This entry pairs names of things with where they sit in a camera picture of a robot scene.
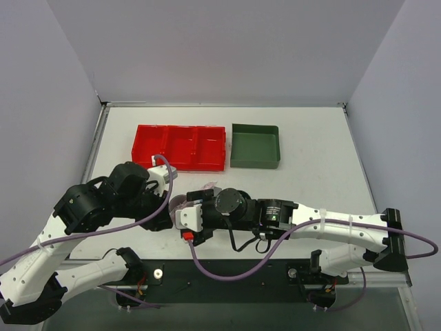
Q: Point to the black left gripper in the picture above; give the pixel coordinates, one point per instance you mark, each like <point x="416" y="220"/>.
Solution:
<point x="160" y="214"/>

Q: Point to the aluminium table frame rail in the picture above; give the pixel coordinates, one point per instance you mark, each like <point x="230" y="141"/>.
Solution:
<point x="378" y="279"/>

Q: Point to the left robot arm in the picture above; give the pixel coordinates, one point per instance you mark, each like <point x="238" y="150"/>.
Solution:
<point x="35" y="287"/>

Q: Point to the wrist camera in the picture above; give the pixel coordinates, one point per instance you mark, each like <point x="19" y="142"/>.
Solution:
<point x="189" y="221"/>
<point x="159" y="177"/>

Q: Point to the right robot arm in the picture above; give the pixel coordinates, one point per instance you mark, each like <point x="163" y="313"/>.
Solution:
<point x="364" y="240"/>

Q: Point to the green plastic bin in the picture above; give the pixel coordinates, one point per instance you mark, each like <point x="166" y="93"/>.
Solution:
<point x="255" y="146"/>

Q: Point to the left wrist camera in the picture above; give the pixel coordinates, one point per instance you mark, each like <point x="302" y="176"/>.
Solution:
<point x="159" y="177"/>

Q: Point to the red compartment bin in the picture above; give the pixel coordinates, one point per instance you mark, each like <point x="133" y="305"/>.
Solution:
<point x="187" y="148"/>

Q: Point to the pink toothbrush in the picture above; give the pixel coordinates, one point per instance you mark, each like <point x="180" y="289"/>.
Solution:
<point x="210" y="185"/>

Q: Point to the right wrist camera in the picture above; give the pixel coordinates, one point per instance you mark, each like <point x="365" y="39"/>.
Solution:
<point x="189" y="221"/>

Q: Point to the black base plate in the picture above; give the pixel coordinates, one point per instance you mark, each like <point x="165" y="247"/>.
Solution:
<point x="179" y="281"/>

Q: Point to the mauve mug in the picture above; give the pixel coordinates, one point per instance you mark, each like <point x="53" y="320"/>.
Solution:
<point x="178" y="203"/>

